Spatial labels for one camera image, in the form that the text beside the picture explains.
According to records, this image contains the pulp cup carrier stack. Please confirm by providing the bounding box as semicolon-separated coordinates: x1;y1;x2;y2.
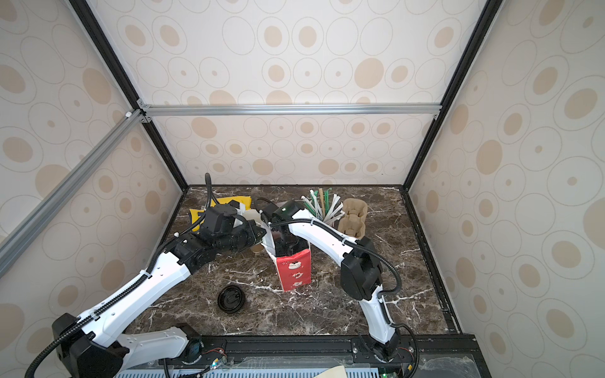
338;198;368;239

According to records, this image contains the stack of paper cups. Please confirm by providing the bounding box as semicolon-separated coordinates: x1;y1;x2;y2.
243;209;266;255

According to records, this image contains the yellow napkin stack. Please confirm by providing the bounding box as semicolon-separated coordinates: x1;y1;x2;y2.
190;197;251;235

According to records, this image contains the horizontal aluminium frame bar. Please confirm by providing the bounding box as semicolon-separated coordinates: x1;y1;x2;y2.
138;102;442;117

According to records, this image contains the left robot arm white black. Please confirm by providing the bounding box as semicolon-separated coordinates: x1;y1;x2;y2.
25;175;267;377

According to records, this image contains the left diagonal aluminium bar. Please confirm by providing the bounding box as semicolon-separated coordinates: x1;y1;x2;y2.
1;110;143;276

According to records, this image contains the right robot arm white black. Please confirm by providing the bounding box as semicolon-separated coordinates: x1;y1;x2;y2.
260;200;409;362

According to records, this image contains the red white paper bag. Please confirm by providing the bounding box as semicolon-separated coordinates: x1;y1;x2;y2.
262;225;312;291

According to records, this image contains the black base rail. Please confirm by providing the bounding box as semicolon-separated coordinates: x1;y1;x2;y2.
84;334;478;378

